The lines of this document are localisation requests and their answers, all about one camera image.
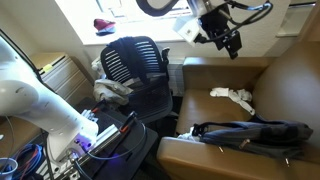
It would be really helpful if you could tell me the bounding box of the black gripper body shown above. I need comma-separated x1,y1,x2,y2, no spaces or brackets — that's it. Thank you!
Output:
199,9,235,45

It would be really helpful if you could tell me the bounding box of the blue grey backpack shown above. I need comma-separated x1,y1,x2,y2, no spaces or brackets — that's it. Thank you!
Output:
191,114,315,161

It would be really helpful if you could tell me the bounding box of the black mesh office chair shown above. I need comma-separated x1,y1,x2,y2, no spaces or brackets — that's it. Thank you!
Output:
99,35,175,125

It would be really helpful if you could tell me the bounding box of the white sock-like cloth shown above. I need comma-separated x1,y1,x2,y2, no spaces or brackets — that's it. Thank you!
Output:
209,87,257,117

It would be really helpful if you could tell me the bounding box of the brown leather armchair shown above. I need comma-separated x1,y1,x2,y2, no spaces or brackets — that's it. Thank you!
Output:
156,36,320,180

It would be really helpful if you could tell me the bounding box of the dark navy garment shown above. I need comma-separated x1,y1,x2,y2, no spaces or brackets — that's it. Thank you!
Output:
107,36,153,85

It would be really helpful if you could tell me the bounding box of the white crumpled cloth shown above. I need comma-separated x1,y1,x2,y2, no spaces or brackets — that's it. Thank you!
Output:
177,125,203,143

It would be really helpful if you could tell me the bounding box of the red and blue cap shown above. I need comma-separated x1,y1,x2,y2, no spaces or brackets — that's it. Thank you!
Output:
93,18,117,37

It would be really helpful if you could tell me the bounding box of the beige crumpled cloth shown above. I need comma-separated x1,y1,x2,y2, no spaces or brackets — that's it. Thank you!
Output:
92,78,135,107

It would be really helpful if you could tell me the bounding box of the black orange bar clamp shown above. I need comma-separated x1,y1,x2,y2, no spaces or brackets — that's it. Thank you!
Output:
118,111,138,135
89,99,108,115

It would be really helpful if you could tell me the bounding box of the black robot cart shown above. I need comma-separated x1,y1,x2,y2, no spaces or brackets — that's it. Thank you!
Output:
43,96,160,180

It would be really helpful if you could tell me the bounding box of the beige drawer cabinet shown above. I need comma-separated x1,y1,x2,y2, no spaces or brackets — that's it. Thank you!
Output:
28,51,95,105

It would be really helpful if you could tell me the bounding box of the yellow sticky note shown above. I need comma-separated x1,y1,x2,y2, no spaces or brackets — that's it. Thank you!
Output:
41,63,55,73

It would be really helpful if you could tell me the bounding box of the brown wooden desk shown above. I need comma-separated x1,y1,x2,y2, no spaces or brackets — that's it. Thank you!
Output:
0,115,43,158

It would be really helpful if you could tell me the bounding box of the white cup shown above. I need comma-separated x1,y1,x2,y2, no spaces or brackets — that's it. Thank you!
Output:
0,157,20,180

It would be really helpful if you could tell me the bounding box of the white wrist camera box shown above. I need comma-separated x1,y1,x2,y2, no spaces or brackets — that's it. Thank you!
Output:
173,15,203,47

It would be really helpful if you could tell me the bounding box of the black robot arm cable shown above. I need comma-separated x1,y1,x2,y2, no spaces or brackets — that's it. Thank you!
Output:
213,0,275,45

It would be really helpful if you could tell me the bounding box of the black cart cable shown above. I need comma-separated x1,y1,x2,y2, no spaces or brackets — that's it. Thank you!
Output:
71,120,148,163

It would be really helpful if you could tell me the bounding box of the aluminium rail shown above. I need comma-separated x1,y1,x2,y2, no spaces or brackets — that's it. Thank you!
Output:
81,124,123,158

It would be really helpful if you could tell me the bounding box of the blue cable bundle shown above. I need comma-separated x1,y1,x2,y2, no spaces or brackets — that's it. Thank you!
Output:
11,143,45,180

